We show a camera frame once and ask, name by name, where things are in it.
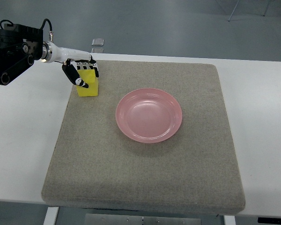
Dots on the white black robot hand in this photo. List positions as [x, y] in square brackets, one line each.
[73, 60]

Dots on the yellow foam block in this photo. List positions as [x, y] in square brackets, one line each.
[89, 77]

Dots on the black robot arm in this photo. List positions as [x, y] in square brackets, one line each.
[20, 46]

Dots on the silver floor socket plate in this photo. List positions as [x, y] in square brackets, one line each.
[97, 42]

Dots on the pink plate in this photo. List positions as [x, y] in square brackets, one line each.
[148, 115]

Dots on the grey felt mat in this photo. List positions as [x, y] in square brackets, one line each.
[94, 165]

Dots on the metal chair legs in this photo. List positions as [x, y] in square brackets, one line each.
[256, 8]

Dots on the black table control panel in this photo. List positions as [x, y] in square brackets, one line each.
[266, 220]

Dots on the metal table base plate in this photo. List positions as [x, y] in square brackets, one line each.
[105, 219]

